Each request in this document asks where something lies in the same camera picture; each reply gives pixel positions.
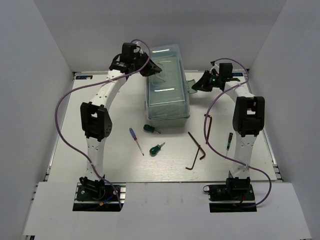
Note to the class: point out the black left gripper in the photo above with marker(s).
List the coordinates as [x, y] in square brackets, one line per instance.
[151, 68]

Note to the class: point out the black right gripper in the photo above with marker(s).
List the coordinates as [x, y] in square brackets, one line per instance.
[203, 84]

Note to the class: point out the mint green plastic toolbox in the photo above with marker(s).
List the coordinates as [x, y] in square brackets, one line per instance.
[167, 101]

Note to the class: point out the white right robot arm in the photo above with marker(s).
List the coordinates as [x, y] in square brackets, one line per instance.
[248, 117]

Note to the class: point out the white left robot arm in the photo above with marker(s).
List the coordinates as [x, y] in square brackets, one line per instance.
[95, 119]

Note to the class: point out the long brown hex key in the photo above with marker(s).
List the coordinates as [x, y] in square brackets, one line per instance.
[209, 127]

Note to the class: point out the thin green precision screwdriver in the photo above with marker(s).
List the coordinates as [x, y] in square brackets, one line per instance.
[230, 136]

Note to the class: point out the brown hex key middle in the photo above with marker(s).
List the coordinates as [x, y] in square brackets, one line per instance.
[198, 145]

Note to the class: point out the stubby green screwdriver near box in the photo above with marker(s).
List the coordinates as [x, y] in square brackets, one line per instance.
[151, 129]

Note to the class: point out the brown hex key front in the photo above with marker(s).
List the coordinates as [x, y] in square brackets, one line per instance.
[194, 161]

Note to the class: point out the stubby green screwdriver front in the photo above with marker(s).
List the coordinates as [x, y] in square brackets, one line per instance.
[155, 149]

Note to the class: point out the blue red handled screwdriver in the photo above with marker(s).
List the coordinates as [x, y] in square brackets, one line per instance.
[136, 140]

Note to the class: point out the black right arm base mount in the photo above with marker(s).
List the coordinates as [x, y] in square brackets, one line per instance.
[234, 196]

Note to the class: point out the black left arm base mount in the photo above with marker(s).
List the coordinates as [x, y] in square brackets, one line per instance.
[98, 196]

